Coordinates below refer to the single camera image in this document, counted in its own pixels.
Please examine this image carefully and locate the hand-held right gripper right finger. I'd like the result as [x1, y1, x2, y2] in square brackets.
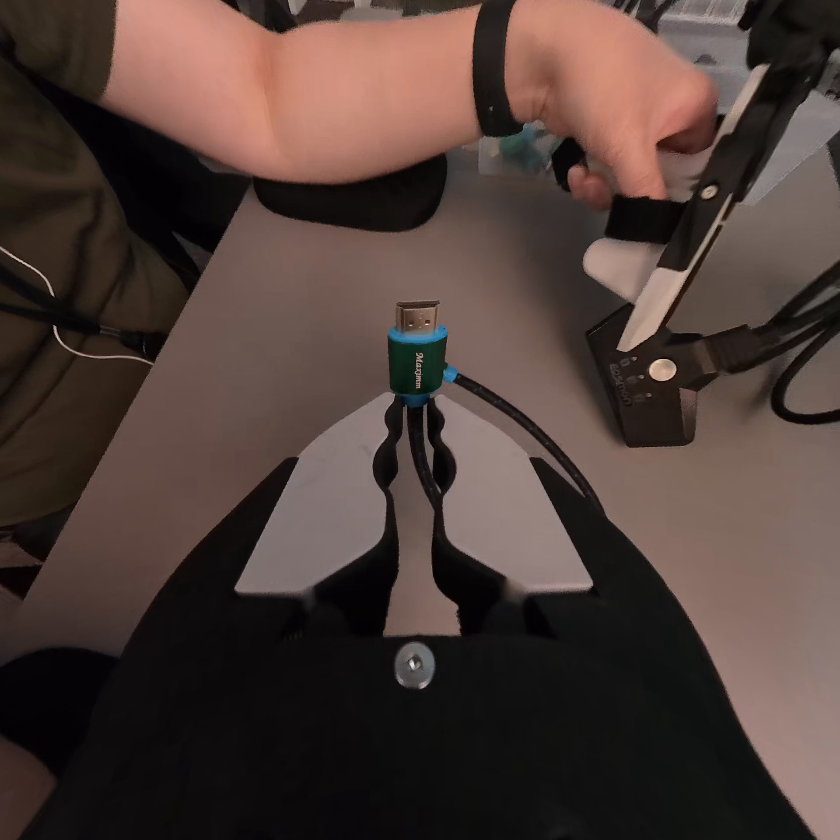
[430, 394, 595, 636]

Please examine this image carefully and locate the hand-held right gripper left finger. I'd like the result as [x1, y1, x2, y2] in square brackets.
[235, 392, 401, 636]

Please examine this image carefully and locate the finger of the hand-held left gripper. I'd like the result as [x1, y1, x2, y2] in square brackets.
[676, 211, 731, 278]
[617, 266, 687, 353]

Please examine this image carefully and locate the black hdmi switch box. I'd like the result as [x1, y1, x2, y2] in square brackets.
[586, 308, 721, 449]

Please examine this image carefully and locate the black braided hdmi cable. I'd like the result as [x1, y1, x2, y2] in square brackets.
[386, 301, 606, 516]

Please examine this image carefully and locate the person's left forearm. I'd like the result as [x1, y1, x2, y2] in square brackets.
[98, 0, 488, 186]

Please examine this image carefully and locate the person's left hand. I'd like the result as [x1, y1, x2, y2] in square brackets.
[508, 0, 721, 214]

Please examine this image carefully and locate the clear plastic box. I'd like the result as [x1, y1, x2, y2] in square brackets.
[478, 123, 560, 176]

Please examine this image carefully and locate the black wristband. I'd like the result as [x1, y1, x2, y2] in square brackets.
[471, 0, 524, 138]

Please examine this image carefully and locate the black padded rest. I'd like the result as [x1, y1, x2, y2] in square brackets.
[252, 153, 449, 232]

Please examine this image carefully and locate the person's dark olive shirt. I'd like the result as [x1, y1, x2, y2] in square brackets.
[0, 0, 258, 527]

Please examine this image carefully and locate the black plugged cable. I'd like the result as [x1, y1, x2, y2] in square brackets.
[697, 262, 840, 376]

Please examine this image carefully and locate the black looped cable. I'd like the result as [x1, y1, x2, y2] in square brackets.
[769, 315, 840, 425]

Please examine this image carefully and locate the black cord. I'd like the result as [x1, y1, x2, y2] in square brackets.
[0, 259, 166, 360]

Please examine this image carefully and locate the thin white wire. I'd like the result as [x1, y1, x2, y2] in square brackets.
[0, 245, 156, 363]

